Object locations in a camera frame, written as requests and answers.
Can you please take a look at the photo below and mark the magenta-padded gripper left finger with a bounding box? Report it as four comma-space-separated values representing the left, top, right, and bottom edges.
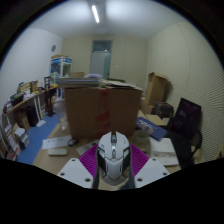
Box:
57, 143, 101, 190

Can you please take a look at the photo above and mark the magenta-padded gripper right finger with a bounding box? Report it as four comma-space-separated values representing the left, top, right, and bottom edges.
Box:
128, 143, 170, 190

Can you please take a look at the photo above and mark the white gaming computer mouse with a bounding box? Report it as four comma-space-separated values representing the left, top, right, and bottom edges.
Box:
96, 130, 132, 187

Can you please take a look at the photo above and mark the white remote control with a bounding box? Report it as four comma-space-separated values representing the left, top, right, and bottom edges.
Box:
75, 139, 100, 156

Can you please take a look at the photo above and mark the small clear plastic container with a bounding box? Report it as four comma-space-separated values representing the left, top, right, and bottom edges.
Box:
132, 129, 151, 152

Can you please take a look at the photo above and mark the white open book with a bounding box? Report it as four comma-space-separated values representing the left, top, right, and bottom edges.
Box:
148, 137, 180, 167

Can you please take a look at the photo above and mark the blue book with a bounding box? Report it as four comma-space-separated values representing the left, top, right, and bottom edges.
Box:
135, 116, 168, 142

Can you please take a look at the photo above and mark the white paper sheet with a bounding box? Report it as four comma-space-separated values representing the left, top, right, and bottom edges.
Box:
41, 134, 73, 150

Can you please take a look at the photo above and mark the large brown cardboard box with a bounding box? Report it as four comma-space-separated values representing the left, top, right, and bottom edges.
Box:
64, 85, 144, 141

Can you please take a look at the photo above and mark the clear plastic jar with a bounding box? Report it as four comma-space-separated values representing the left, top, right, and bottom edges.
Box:
54, 99, 69, 132

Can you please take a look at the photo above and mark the black office chair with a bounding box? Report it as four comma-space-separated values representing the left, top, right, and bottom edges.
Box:
166, 97, 204, 168

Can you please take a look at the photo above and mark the black floor stand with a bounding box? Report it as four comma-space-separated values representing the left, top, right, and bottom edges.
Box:
43, 75, 56, 118

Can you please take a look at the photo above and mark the open brown cardboard box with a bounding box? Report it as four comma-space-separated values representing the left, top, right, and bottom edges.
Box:
143, 71, 169, 107

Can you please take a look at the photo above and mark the stack of grey books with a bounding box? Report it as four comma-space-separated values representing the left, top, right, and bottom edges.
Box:
54, 76, 103, 89

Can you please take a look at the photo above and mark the blue and white claw machine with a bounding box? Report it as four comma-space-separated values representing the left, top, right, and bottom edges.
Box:
50, 55, 73, 99

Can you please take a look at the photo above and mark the grey door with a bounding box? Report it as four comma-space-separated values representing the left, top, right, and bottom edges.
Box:
89, 40, 113, 80

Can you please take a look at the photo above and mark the ceiling tube light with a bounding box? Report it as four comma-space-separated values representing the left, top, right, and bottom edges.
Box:
91, 3, 101, 24

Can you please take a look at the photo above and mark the coiled black cable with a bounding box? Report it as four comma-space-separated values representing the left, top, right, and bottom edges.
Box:
67, 137, 80, 147

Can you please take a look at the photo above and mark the cluttered wooden wall desk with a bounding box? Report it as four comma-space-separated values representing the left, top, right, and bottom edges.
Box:
1, 79, 60, 132

